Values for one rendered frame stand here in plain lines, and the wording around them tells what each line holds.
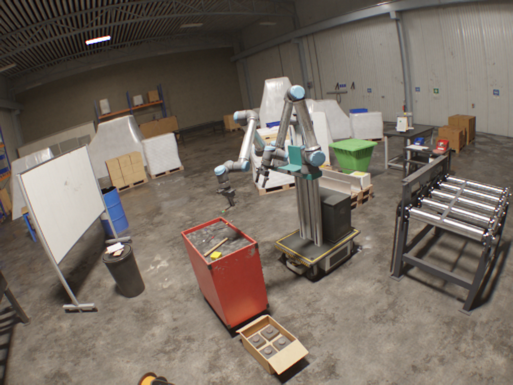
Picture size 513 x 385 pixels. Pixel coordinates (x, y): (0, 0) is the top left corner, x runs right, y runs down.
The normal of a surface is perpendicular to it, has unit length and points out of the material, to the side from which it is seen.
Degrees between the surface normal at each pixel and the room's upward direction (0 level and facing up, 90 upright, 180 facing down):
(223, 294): 90
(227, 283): 90
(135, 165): 90
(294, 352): 25
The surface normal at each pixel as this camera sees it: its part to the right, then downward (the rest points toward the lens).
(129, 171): 0.60, 0.19
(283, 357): 0.10, -0.75
